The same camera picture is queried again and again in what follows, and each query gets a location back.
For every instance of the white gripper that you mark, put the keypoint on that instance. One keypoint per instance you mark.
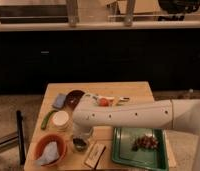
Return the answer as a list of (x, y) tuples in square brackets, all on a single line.
[(82, 132)]

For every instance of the dark cup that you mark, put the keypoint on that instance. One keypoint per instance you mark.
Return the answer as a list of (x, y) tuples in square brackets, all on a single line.
[(80, 144)]

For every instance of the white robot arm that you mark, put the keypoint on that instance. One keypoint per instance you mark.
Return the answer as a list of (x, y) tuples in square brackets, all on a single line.
[(181, 115)]

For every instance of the white cup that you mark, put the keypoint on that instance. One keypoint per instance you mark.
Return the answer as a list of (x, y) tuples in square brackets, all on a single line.
[(60, 119)]

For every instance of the small wooden box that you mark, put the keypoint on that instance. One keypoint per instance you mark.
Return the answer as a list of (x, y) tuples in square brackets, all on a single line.
[(94, 155)]

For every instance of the dark brown bowl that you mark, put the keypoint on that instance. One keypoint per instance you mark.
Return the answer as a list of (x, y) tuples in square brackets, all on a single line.
[(73, 98)]

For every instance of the orange bowl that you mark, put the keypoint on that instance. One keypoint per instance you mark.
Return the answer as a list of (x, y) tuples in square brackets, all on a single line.
[(41, 144)]

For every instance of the green cucumber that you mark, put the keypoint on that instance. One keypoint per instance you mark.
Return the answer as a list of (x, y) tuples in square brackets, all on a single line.
[(46, 119)]

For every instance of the light blue cloth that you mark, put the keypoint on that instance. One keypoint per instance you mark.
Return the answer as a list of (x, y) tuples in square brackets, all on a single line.
[(50, 154)]

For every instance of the red tomato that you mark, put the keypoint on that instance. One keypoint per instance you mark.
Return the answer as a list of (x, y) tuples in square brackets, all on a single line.
[(103, 102)]

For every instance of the black chair leg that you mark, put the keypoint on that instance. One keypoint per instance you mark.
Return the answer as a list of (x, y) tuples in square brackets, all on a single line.
[(20, 134)]

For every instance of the dark food pile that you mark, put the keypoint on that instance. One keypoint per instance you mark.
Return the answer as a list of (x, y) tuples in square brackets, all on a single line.
[(145, 142)]

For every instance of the green tray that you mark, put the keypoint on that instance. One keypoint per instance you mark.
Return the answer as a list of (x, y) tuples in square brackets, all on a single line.
[(150, 159)]

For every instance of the metal railing frame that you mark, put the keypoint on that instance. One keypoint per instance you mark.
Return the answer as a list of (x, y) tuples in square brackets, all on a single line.
[(50, 15)]

